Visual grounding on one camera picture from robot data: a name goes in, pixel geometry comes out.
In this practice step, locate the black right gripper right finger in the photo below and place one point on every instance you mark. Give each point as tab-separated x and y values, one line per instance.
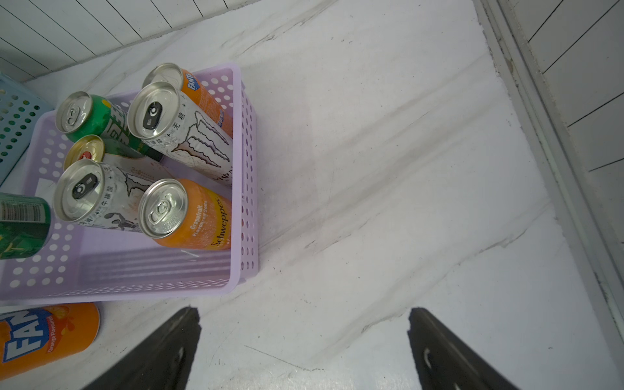
443	361

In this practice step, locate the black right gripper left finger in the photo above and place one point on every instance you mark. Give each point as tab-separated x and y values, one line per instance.
162	361

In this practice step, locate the orange Fanta can front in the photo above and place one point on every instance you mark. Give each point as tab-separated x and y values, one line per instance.
31	338

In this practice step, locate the orange fanta can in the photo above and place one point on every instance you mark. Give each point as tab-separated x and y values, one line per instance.
188	84
31	338

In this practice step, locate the orange Schweppes can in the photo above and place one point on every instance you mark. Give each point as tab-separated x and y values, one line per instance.
185	215

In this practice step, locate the white Monster can front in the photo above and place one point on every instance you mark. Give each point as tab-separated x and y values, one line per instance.
103	195

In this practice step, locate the white monster can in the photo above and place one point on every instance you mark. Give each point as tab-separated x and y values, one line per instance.
168	121
103	195

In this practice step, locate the green Sprite can small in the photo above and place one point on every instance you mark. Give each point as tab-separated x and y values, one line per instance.
25	225

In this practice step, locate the purple perforated plastic basket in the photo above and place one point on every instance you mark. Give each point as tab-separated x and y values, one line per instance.
83	264

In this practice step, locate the blue perforated plastic basket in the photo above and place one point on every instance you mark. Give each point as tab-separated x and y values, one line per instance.
20	111

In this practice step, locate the gold top green can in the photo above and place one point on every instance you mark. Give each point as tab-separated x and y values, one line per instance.
100	150

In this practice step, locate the green can rear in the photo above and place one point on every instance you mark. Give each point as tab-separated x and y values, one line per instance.
82	114

